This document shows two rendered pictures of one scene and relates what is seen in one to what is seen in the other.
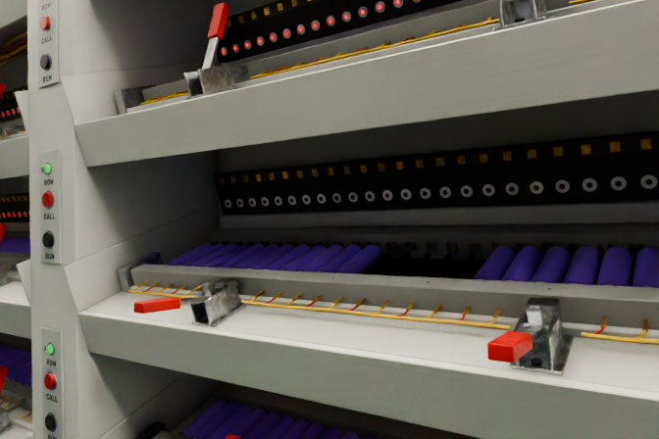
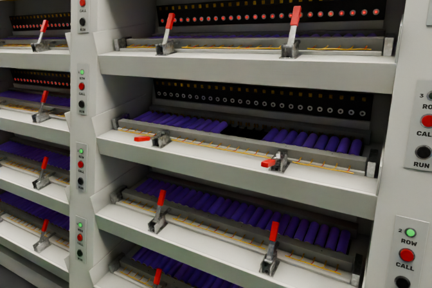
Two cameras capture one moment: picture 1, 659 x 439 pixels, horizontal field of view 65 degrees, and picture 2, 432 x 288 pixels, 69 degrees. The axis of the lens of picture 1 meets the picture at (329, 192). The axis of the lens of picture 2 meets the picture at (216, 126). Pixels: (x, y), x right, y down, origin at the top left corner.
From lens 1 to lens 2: 24 cm
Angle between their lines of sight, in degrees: 11
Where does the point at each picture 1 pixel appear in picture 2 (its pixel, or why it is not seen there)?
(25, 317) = (65, 135)
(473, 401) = (255, 180)
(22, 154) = (65, 62)
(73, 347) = (92, 151)
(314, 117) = (210, 74)
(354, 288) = (217, 139)
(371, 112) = (232, 77)
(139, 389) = (117, 171)
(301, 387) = (195, 173)
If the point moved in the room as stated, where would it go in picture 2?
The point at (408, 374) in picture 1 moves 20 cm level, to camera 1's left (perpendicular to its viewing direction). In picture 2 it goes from (234, 170) to (124, 165)
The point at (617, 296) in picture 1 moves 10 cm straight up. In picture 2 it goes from (305, 150) to (312, 94)
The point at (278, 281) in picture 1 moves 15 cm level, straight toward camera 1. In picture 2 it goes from (186, 133) to (195, 148)
